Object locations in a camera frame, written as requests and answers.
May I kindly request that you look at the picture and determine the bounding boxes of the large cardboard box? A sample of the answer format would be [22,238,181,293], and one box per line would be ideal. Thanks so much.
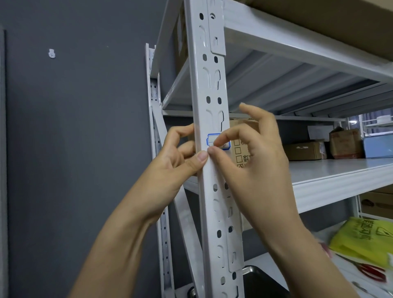
[173,0,393,71]

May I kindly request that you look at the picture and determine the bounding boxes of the yellow-green plastic bag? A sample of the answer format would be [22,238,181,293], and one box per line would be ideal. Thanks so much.
[328,216,393,269]

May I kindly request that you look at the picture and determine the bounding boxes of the flat cardboard box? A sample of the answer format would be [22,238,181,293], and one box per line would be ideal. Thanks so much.
[282,140,328,161]

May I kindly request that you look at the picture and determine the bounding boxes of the white paper sheet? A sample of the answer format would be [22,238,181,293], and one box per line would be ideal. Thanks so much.
[308,125,334,142]

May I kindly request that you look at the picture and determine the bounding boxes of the blue-bordered white label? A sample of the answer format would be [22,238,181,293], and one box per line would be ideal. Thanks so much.
[205,133,231,151]

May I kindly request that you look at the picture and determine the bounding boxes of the light blue box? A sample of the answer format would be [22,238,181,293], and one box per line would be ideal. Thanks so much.
[362,133,393,159]

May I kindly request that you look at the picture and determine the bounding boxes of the steel tray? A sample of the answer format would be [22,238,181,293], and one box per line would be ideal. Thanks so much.
[242,265,289,298]

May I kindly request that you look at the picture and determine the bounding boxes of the small printed cardboard box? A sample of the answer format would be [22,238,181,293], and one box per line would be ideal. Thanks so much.
[187,118,262,177]

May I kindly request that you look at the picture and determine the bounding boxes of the white perforated shelf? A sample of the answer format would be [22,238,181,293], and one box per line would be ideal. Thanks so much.
[183,0,246,298]

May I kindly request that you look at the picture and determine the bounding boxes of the person's left forearm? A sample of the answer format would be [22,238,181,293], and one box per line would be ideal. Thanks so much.
[69,207,168,298]

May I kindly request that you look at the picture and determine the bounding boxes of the person's right forearm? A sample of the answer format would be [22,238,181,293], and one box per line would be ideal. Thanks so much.
[267,230,360,298]

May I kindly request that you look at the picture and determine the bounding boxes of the red scissors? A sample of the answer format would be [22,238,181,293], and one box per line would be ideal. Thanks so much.
[357,262,387,283]

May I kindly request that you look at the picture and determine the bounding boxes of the person's left hand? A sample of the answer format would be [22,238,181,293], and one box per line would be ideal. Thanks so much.
[126,124,209,225]

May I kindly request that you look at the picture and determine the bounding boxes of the brown box with red print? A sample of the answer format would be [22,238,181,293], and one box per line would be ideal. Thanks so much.
[329,126,364,160]

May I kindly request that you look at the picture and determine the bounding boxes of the white metal shelving rack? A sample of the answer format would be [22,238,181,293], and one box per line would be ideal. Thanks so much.
[172,222,393,298]

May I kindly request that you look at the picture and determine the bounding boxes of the cardboard box with dark print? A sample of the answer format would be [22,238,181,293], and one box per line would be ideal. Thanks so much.
[359,192,393,220]

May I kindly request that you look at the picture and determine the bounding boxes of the person's right hand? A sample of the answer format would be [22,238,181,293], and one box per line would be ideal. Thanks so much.
[207,103,311,252]

